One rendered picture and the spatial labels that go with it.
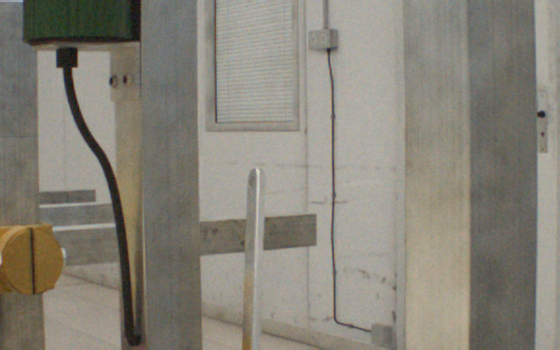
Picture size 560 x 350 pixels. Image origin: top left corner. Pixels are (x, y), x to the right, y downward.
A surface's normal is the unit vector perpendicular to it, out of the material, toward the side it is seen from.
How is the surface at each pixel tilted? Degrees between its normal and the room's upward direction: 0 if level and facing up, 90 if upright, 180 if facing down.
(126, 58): 90
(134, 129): 90
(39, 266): 90
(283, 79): 90
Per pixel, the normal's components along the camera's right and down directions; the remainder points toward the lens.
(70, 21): 0.09, 0.05
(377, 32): -0.83, 0.04
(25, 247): 0.55, 0.04
